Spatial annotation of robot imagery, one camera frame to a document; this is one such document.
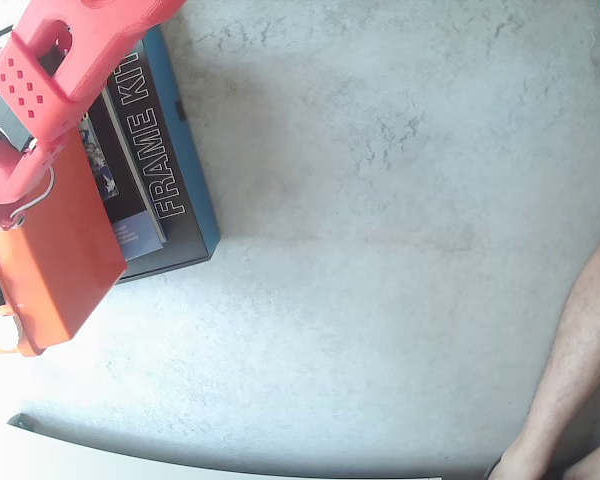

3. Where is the black frame kit box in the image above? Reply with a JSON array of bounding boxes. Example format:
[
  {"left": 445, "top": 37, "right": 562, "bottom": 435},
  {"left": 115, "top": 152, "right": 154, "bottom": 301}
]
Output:
[{"left": 77, "top": 24, "right": 222, "bottom": 285}]

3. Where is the orange box with white handle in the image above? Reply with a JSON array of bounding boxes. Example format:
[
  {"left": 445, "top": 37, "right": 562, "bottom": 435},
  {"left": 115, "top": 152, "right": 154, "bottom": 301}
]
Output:
[{"left": 0, "top": 127, "right": 129, "bottom": 359}]

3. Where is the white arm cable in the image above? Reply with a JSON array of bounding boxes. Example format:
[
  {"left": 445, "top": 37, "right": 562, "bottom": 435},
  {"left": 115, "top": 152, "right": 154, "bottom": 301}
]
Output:
[{"left": 8, "top": 164, "right": 56, "bottom": 224}]

